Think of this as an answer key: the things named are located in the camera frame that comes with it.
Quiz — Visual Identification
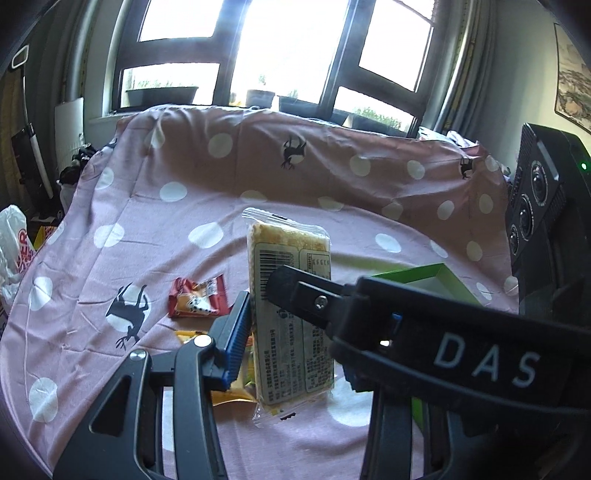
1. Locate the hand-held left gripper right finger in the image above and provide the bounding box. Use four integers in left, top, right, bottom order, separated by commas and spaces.
342, 360, 467, 480

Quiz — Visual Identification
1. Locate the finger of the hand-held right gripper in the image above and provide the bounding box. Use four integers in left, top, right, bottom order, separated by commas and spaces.
267, 265, 591, 411

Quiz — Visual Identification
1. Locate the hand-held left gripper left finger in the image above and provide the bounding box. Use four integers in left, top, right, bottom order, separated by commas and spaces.
53, 291, 252, 480

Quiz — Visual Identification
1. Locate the green cardboard box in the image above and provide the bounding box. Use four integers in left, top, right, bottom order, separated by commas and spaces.
372, 262, 497, 430

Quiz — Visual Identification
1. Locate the clear cracker pack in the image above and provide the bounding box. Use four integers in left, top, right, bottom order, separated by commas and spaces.
241, 208, 335, 428

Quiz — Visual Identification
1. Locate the yellow snack packet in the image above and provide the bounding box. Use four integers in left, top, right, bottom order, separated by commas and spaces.
175, 330, 259, 407

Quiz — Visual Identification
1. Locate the dark red snack packet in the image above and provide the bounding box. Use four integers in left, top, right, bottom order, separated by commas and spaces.
167, 274, 230, 319

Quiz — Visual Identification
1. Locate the pink polka dot blanket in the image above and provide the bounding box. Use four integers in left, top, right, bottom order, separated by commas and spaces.
0, 104, 522, 480

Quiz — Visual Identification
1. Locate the grey curtain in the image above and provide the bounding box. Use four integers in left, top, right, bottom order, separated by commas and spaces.
60, 0, 127, 118
418, 0, 499, 139

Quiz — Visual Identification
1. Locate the long dark planter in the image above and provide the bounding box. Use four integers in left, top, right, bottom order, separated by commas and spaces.
351, 110, 408, 133
277, 95, 349, 125
126, 86, 199, 106

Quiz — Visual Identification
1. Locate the dark cloth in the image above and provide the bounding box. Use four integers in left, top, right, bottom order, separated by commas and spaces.
58, 145, 100, 185

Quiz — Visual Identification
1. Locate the round dark plant pot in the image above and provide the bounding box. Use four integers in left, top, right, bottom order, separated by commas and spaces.
246, 89, 276, 108

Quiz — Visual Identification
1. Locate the white plastic bag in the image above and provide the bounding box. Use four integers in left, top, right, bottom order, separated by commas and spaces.
0, 204, 38, 319

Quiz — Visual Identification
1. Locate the stick vacuum cleaner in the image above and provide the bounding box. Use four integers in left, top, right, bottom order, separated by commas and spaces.
9, 44, 55, 200

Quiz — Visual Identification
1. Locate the white radiator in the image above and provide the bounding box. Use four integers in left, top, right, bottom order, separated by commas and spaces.
54, 98, 86, 167

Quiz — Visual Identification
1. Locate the framed wall picture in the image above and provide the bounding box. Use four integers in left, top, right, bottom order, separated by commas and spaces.
554, 23, 591, 130

